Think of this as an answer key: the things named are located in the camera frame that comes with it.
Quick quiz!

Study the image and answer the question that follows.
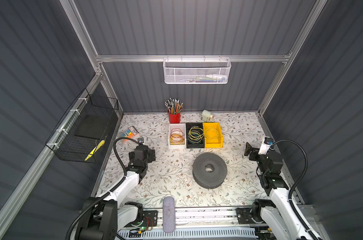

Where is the grey perforated cable spool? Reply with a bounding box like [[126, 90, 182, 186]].
[[192, 153, 227, 189]]

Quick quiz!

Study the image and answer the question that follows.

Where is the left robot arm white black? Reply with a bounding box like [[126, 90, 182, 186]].
[[65, 137, 155, 240]]

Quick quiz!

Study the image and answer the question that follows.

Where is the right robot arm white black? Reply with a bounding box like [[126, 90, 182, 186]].
[[235, 137, 321, 240]]

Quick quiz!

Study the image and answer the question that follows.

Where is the yellow black striped tool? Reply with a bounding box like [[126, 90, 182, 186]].
[[84, 140, 105, 161]]

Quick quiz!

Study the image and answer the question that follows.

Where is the black plastic bin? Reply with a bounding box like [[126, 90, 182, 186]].
[[186, 123, 205, 149]]

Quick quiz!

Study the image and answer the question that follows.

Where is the red pencil cup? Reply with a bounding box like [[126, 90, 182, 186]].
[[168, 112, 181, 124]]

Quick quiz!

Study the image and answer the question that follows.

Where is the black pad in basket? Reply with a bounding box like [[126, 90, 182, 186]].
[[74, 115, 109, 140]]

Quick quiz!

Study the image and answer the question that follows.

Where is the white plastic bin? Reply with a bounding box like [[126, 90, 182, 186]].
[[167, 123, 186, 150]]

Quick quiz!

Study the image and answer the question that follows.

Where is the grey fuzzy oblong brush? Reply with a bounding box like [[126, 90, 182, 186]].
[[162, 196, 176, 233]]

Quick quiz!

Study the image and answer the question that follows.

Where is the yellow plastic bin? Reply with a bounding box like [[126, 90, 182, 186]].
[[203, 123, 223, 148]]

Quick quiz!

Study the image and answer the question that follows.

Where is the bundle of pencils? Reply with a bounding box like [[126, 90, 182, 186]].
[[164, 98, 183, 115]]

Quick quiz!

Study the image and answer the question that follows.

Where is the pale green pencil sharpener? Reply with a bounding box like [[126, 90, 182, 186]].
[[201, 110, 214, 123]]

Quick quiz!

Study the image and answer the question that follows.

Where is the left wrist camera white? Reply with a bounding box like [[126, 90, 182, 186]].
[[137, 137, 144, 145]]

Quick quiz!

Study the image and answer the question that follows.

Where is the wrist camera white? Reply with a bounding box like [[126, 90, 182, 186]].
[[258, 137, 274, 155], [137, 137, 144, 145]]

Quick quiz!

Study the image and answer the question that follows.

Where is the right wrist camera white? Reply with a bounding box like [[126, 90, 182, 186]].
[[258, 137, 274, 155]]

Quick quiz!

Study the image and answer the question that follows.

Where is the red cable coil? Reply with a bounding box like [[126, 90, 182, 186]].
[[169, 128, 185, 145]]

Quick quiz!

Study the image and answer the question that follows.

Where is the green cable coil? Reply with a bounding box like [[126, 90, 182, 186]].
[[188, 131, 204, 145]]

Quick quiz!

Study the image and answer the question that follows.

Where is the yellow cable in black bin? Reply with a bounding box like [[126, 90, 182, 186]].
[[187, 125, 204, 144]]

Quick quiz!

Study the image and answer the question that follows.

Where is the black wire wall basket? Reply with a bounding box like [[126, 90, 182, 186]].
[[46, 90, 119, 164]]

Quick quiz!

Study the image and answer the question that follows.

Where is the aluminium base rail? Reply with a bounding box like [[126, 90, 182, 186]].
[[76, 206, 320, 232]]

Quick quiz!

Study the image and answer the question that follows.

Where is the white wire mesh basket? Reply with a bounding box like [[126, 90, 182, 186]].
[[162, 58, 231, 85]]

